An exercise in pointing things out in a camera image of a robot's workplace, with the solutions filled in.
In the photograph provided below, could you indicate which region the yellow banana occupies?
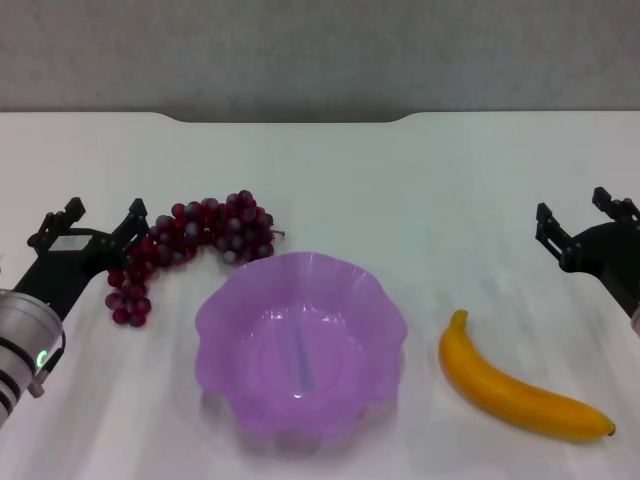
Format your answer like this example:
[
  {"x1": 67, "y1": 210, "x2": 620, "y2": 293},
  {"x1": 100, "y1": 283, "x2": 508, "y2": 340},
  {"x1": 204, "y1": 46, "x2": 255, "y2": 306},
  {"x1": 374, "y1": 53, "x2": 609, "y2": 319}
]
[{"x1": 438, "y1": 309, "x2": 618, "y2": 443}]

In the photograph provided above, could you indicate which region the purple wavy plastic bowl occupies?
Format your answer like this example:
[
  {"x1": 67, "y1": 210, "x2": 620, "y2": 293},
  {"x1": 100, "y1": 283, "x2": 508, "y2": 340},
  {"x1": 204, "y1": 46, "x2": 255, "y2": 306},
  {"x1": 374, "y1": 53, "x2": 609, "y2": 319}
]
[{"x1": 193, "y1": 251, "x2": 409, "y2": 449}]

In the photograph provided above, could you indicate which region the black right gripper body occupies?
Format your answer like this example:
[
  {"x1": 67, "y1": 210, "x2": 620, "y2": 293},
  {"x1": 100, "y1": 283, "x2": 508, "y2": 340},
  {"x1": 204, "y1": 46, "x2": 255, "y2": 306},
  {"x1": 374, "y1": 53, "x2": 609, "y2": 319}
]
[{"x1": 559, "y1": 219, "x2": 640, "y2": 317}]

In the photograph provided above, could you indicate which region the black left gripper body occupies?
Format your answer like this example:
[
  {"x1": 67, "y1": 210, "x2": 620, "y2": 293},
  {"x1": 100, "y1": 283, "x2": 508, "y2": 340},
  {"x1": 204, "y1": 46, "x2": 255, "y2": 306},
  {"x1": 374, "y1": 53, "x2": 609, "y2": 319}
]
[{"x1": 12, "y1": 227, "x2": 130, "y2": 322}]

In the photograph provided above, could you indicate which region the dark red grape bunch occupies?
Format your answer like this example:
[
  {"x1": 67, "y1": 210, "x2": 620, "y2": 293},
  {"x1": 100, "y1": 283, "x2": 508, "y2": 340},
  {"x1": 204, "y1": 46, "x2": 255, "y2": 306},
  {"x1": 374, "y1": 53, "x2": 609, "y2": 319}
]
[{"x1": 104, "y1": 189, "x2": 288, "y2": 329}]

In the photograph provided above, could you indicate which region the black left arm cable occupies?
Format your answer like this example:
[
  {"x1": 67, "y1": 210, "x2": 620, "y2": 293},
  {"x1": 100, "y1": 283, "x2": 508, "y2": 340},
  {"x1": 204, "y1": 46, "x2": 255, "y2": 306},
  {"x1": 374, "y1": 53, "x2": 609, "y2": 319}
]
[{"x1": 28, "y1": 331, "x2": 68, "y2": 399}]

